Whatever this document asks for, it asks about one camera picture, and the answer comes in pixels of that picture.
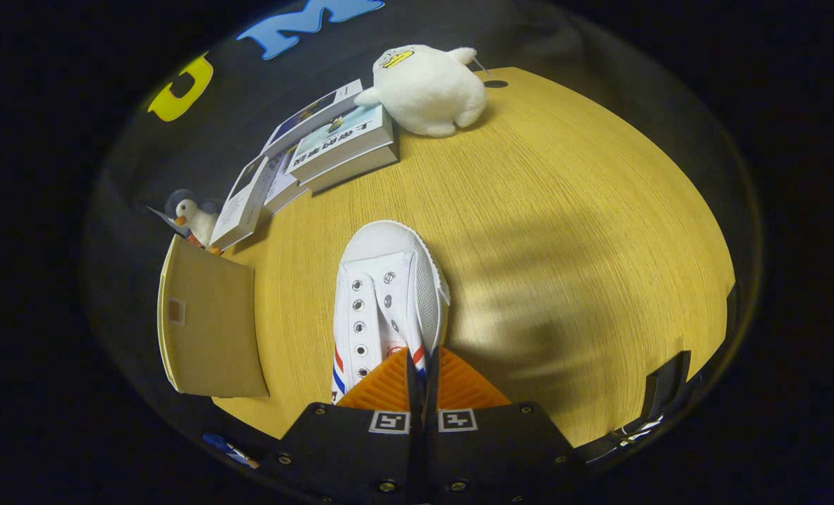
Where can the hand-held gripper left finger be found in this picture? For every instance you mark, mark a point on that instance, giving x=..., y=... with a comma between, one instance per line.
x=346, y=452

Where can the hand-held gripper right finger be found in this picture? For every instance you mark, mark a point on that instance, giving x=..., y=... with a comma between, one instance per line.
x=501, y=449

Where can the beige fabric storage box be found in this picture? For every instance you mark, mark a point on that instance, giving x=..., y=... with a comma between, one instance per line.
x=213, y=322

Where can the white canvas shoe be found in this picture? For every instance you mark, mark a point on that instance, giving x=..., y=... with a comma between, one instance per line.
x=388, y=266

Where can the blue and white object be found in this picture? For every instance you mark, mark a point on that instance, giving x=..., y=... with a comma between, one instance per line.
x=231, y=450

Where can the white book with portrait cover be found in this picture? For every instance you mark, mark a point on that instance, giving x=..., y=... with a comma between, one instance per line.
x=241, y=207

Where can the white book with text cover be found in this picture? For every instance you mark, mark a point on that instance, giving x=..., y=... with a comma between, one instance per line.
x=282, y=186

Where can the grey penguin plush toy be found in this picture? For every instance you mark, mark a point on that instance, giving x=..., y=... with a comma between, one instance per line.
x=196, y=221

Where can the thick grey book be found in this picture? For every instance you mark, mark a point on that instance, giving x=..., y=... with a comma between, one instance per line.
x=360, y=168

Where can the thick book with teal cover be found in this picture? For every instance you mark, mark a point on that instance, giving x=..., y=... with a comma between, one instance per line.
x=343, y=140

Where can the book with blue picture cover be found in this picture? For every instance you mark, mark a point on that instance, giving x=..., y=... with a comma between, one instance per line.
x=311, y=116

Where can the white duck plush toy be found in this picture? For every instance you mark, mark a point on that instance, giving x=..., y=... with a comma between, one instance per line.
x=431, y=91

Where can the dark round table grommet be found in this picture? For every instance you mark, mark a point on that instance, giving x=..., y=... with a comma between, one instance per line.
x=495, y=83

